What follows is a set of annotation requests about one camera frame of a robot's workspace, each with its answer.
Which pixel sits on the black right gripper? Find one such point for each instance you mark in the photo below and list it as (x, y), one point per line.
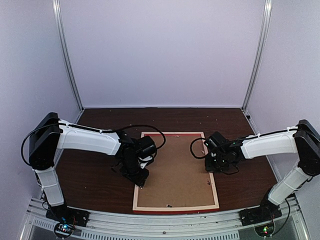
(209, 167)

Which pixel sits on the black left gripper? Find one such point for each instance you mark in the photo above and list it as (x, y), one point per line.
(138, 180)

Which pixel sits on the red wooden picture frame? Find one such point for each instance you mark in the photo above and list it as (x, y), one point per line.
(215, 190)

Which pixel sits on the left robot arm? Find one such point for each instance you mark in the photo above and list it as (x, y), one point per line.
(53, 134)

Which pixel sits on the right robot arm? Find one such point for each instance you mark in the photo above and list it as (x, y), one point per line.
(298, 145)

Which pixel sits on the right circuit board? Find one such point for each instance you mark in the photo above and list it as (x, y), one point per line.
(264, 230)

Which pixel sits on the circuit board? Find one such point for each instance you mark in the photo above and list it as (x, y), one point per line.
(264, 230)
(63, 230)

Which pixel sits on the left circuit board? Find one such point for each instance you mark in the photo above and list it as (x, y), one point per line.
(63, 230)

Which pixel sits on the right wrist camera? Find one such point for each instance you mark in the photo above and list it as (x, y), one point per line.
(215, 140)

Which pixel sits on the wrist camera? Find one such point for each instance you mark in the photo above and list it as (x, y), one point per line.
(145, 147)
(215, 140)

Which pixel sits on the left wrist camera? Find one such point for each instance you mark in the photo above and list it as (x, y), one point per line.
(145, 147)

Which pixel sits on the aluminium front rail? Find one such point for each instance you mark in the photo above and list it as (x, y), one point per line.
(218, 225)

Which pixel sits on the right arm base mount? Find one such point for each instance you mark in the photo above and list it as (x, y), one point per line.
(265, 212)

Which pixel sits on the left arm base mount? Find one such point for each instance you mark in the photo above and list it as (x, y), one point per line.
(67, 215)

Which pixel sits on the right aluminium corner post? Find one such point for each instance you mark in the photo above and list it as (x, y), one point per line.
(264, 30)

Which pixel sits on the aluminium corner post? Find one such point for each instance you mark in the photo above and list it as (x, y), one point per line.
(65, 53)
(264, 30)

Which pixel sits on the left aluminium corner post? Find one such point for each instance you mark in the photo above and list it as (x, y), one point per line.
(65, 53)

